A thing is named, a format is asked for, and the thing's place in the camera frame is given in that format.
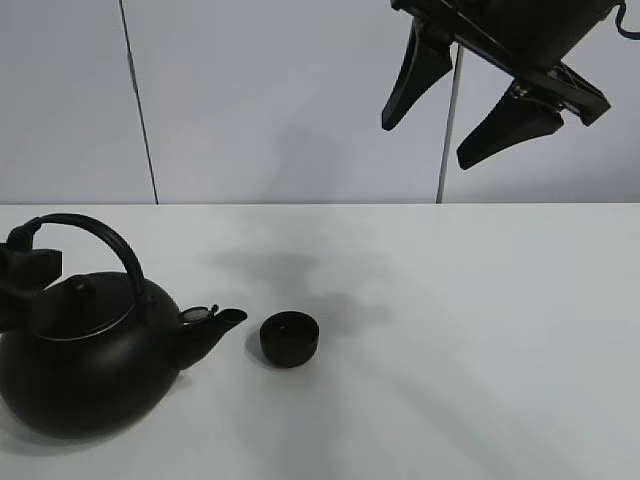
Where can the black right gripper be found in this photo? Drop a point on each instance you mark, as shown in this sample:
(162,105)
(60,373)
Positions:
(527,40)

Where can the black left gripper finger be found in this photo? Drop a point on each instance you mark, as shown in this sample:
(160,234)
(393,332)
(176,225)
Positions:
(27,269)
(30,310)

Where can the small black teacup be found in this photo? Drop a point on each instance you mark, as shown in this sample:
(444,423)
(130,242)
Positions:
(289,339)

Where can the black cast iron teapot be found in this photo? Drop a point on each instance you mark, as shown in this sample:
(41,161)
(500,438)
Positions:
(117,345)

